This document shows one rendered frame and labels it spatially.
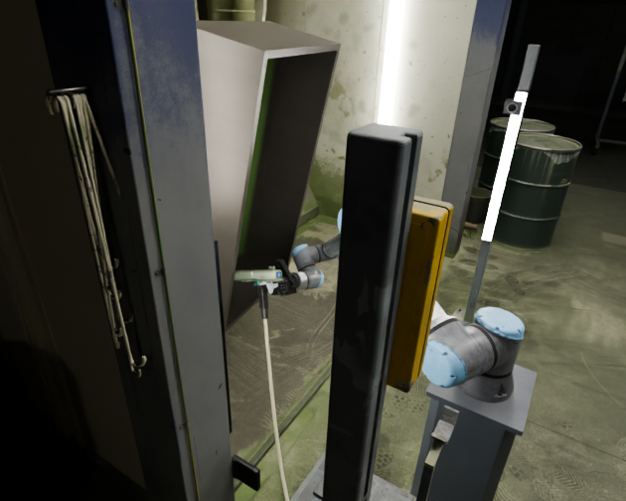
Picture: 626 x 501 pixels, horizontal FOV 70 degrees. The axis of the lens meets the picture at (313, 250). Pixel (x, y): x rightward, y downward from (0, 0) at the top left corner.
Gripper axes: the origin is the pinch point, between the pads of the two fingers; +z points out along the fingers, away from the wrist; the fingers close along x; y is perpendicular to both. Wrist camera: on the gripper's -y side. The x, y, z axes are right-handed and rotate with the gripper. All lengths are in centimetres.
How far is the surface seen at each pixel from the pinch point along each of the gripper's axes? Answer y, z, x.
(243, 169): -43, 25, -27
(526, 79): -90, -112, -76
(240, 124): -57, 29, -32
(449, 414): 16, 48, -114
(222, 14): -168, -53, 91
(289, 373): 53, -35, 24
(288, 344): 42, -49, 40
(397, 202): -20, 84, -129
